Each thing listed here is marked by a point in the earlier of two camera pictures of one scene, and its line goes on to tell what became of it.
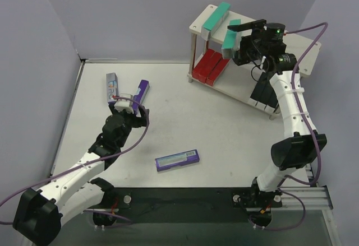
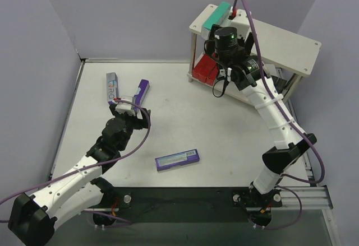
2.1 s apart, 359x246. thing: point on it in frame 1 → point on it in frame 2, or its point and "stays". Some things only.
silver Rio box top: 112,84 stays
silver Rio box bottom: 218,16 stays
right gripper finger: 259,23 → 248,43
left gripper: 130,120 stays
